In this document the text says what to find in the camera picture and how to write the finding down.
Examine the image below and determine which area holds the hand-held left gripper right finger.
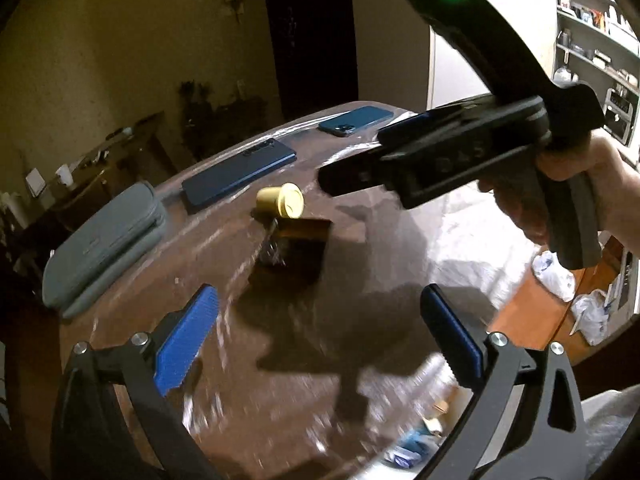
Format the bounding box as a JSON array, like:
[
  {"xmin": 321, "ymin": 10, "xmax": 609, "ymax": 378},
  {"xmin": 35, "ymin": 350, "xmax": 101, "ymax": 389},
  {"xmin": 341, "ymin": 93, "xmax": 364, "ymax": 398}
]
[{"xmin": 420, "ymin": 284, "xmax": 584, "ymax": 480}]

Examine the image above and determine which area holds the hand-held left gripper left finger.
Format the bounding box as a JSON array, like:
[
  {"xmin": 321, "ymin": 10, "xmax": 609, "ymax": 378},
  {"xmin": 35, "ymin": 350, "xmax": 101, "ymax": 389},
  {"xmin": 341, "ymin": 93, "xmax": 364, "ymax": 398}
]
[{"xmin": 50, "ymin": 283, "xmax": 219, "ymax": 480}]

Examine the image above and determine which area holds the grey zip pouch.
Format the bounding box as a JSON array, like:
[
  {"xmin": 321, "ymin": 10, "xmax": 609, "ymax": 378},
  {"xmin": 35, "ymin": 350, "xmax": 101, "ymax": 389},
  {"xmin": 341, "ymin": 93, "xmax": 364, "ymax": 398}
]
[{"xmin": 41, "ymin": 181, "xmax": 169, "ymax": 319}]

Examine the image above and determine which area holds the white wall shelf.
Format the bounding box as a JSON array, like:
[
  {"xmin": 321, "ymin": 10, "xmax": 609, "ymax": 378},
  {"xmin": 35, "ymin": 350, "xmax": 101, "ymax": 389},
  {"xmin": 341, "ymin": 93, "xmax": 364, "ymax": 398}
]
[{"xmin": 552, "ymin": 0, "xmax": 640, "ymax": 167}]

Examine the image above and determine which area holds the small white plastic bag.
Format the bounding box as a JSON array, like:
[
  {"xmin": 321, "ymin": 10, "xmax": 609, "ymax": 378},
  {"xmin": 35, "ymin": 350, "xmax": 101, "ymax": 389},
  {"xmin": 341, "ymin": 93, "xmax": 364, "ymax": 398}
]
[
  {"xmin": 570, "ymin": 289, "xmax": 614, "ymax": 346},
  {"xmin": 531, "ymin": 250, "xmax": 576, "ymax": 303}
]

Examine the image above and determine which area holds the dark blue cased phone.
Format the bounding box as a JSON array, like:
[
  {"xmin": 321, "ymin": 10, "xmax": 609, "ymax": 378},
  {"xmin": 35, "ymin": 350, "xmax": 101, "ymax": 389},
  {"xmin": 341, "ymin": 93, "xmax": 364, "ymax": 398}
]
[{"xmin": 181, "ymin": 137, "xmax": 297, "ymax": 212}]

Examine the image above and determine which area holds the white standing card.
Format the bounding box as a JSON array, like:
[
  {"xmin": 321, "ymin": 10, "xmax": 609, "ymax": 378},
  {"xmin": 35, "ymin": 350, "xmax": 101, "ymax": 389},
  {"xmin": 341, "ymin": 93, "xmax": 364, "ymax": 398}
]
[{"xmin": 24, "ymin": 168, "xmax": 47, "ymax": 197}]

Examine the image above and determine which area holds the potted plant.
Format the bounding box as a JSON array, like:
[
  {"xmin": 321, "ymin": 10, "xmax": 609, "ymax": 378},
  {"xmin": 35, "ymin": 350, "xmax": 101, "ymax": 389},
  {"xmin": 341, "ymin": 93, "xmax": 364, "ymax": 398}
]
[{"xmin": 179, "ymin": 79, "xmax": 212, "ymax": 112}]

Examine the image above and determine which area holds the dark low cabinet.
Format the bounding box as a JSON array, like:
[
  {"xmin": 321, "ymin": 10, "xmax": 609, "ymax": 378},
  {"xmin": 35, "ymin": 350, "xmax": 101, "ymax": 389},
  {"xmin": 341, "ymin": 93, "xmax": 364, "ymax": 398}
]
[{"xmin": 182, "ymin": 97, "xmax": 269, "ymax": 162}]

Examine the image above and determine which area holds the dark small box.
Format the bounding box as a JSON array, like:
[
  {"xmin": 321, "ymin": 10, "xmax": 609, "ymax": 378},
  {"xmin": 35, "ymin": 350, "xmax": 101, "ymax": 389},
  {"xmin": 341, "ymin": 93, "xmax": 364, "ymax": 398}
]
[{"xmin": 248, "ymin": 217, "xmax": 334, "ymax": 287}]

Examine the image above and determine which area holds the person's right forearm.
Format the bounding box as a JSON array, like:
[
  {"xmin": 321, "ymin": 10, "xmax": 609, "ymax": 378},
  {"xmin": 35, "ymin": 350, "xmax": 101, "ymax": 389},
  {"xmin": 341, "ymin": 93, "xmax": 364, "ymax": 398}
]
[{"xmin": 614, "ymin": 159, "xmax": 640, "ymax": 252}]

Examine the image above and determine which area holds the blue smartphone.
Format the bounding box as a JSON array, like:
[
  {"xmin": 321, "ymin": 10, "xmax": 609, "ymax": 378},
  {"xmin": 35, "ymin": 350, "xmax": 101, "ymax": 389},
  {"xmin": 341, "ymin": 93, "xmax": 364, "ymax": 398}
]
[{"xmin": 317, "ymin": 106, "xmax": 396, "ymax": 138}]

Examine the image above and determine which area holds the dark door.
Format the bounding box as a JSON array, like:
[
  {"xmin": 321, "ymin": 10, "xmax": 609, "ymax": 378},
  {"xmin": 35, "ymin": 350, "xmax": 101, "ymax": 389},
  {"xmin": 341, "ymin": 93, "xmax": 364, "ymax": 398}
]
[{"xmin": 260, "ymin": 0, "xmax": 359, "ymax": 122}]

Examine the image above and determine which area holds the yellow plastic cup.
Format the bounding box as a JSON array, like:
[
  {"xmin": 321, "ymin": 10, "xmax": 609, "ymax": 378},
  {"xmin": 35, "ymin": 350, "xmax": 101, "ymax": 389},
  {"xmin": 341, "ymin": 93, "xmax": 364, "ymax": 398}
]
[{"xmin": 256, "ymin": 182, "xmax": 305, "ymax": 220}]

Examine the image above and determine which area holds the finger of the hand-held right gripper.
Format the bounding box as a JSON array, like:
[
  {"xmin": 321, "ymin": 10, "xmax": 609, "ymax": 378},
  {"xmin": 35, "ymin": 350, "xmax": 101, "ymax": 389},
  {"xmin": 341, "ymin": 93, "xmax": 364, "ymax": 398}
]
[
  {"xmin": 318, "ymin": 147, "xmax": 397, "ymax": 197},
  {"xmin": 375, "ymin": 93, "xmax": 501, "ymax": 147}
]

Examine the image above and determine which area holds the blue red packet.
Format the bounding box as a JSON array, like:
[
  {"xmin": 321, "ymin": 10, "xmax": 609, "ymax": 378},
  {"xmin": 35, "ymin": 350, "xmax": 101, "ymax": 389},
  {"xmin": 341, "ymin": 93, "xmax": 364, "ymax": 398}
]
[{"xmin": 402, "ymin": 427, "xmax": 443, "ymax": 453}]

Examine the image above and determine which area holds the white fridge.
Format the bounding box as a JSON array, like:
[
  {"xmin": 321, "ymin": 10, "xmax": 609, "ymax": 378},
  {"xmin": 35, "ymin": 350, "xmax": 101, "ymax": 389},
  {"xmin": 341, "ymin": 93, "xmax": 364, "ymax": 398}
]
[{"xmin": 429, "ymin": 0, "xmax": 557, "ymax": 112}]

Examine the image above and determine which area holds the wooden desk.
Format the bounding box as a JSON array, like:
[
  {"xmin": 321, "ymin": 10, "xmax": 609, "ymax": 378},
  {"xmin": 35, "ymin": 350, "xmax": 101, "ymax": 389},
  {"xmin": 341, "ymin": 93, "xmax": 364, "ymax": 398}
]
[{"xmin": 22, "ymin": 111, "xmax": 177, "ymax": 212}]

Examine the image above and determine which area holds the white blue packet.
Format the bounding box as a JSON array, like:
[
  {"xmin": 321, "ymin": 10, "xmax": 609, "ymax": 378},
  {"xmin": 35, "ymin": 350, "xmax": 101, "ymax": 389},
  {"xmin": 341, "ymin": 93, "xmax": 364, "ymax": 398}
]
[{"xmin": 384, "ymin": 447, "xmax": 422, "ymax": 467}]

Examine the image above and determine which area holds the person's right hand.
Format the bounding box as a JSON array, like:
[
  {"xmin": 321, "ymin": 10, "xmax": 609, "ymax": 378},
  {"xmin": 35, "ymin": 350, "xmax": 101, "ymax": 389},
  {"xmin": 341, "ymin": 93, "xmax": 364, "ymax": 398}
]
[{"xmin": 478, "ymin": 131, "xmax": 627, "ymax": 244}]

